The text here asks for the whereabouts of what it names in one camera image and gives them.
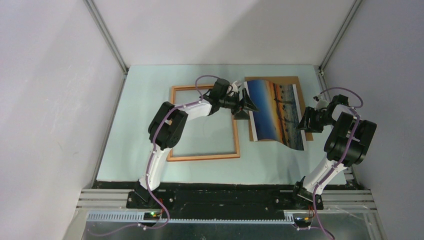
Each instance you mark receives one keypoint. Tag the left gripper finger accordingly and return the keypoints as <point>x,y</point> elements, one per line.
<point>241,115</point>
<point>247,104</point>

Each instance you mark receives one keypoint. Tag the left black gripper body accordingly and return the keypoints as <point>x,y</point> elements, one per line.
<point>232,103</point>

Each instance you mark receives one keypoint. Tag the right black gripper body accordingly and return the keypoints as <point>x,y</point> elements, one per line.
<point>321,119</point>

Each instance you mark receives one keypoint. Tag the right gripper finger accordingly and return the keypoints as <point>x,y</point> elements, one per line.
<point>304,125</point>
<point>308,113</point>

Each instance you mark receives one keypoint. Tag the wooden picture frame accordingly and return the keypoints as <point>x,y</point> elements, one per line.
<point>175,126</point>

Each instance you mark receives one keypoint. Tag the sunset photo print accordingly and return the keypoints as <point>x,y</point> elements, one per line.
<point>279,113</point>

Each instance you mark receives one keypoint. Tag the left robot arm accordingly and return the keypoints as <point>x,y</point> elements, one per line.
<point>207,104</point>

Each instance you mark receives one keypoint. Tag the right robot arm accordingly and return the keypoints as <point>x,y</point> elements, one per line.
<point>346,145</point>

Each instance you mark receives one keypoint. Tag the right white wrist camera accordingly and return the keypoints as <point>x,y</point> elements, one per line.
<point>321,102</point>

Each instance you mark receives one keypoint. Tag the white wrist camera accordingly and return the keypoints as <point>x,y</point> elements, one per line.
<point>233,88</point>
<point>321,102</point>

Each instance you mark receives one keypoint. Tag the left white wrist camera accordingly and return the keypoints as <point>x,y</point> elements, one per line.
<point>233,88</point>

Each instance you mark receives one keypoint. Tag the right aluminium corner post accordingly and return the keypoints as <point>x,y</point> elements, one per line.
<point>340,33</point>

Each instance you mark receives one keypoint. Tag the aluminium corner post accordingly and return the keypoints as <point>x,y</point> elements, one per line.
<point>340,33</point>
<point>106,34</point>

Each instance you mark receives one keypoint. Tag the grey cable duct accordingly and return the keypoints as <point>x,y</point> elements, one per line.
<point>147,217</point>

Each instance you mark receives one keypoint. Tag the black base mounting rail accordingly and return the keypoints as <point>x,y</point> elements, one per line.
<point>216,201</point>

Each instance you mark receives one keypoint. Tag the left aluminium corner post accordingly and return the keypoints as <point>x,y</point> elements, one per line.
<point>106,34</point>

